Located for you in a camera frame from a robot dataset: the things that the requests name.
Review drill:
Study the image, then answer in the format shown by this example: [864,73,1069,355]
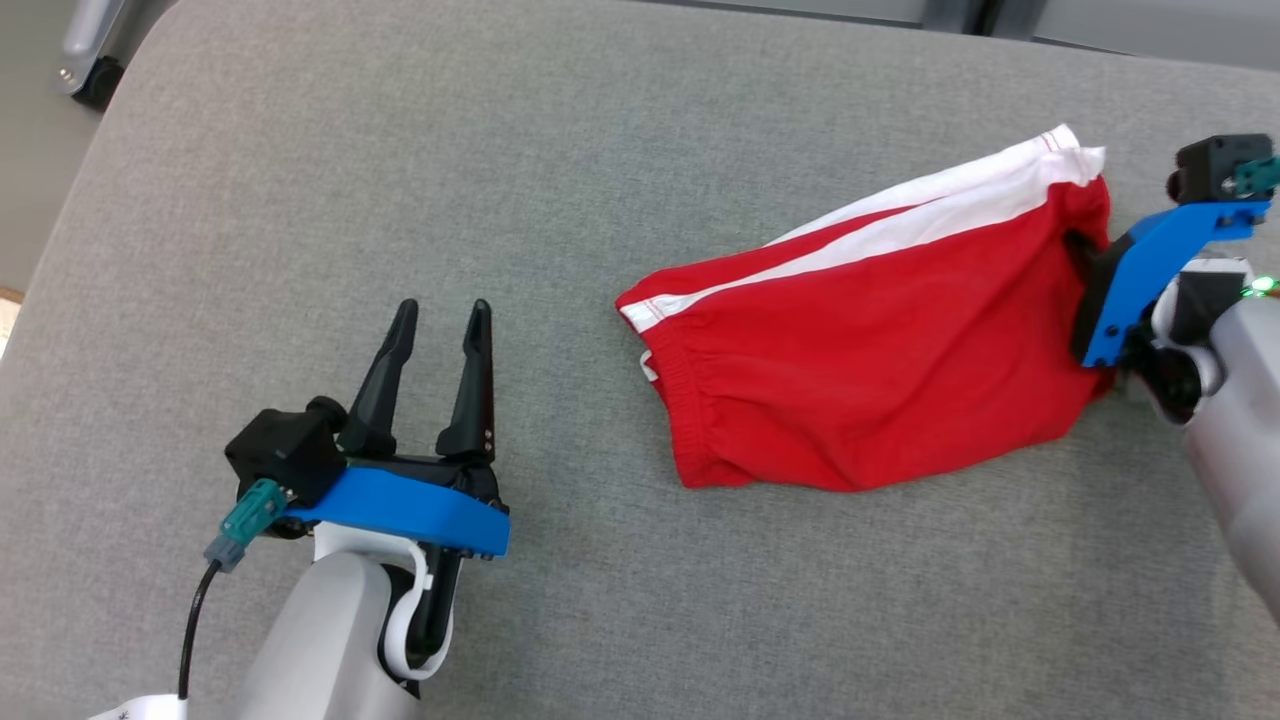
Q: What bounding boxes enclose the teal right camera connector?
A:
[1231,154,1280,197]

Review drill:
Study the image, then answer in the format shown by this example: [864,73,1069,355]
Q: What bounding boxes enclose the grey metal leg with caster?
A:
[54,0,129,112]

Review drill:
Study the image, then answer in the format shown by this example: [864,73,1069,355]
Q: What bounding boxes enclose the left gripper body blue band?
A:
[283,455,512,561]

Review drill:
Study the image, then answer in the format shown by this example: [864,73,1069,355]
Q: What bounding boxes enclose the teal left camera connector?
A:
[204,477,288,574]

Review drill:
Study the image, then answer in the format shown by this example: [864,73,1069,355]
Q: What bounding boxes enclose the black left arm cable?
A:
[177,558,224,701]

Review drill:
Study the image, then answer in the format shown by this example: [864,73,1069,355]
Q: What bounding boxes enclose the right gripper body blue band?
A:
[1071,198,1274,370]

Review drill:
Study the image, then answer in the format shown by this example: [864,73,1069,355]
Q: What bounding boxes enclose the red and white shorts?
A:
[614,122,1117,494]

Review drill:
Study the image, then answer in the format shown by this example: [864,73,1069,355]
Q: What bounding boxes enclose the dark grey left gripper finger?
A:
[338,298,420,463]
[435,298,497,465]

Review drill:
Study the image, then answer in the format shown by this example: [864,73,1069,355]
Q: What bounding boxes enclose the teal camera connector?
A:
[1231,154,1280,197]
[204,477,288,574]

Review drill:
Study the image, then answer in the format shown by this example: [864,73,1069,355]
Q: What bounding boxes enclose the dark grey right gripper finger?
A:
[1064,228,1109,279]

